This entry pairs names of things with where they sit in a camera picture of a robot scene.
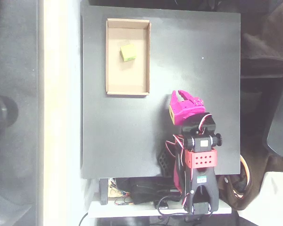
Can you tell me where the green cube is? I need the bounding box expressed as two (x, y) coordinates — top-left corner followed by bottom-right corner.
(119, 44), (136, 62)

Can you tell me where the black lattice robot base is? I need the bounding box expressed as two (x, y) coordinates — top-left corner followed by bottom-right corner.
(157, 147), (177, 177)

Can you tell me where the cardboard box tray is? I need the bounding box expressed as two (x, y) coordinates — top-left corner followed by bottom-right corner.
(105, 18), (151, 96)

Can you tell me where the grey office chair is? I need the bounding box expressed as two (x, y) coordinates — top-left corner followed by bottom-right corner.
(261, 68), (283, 158)

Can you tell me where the small black usb adapter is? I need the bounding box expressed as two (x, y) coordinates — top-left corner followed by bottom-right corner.
(153, 200), (169, 210)

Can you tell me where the dark brown cloth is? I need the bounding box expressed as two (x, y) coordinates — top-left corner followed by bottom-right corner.
(240, 0), (283, 69)

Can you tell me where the brown jacket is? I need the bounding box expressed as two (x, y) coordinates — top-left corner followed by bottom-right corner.
(213, 153), (271, 211)

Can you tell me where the light wooden piece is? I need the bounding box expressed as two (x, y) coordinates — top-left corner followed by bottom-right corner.
(108, 186), (122, 198)

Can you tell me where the white shelf board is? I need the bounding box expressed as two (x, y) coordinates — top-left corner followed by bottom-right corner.
(88, 200), (232, 218)

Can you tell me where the white cloth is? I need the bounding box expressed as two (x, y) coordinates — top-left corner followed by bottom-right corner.
(238, 171), (283, 226)

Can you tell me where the yellow camera mount block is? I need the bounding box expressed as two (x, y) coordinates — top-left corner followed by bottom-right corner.
(168, 106), (177, 125)

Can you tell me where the orange cable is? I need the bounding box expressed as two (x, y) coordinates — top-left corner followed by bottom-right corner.
(228, 155), (252, 200)

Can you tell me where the black looped cable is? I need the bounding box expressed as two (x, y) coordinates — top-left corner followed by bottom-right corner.
(157, 195), (219, 216)

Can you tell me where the black hanging cable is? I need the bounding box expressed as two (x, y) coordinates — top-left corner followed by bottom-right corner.
(79, 212), (89, 226)

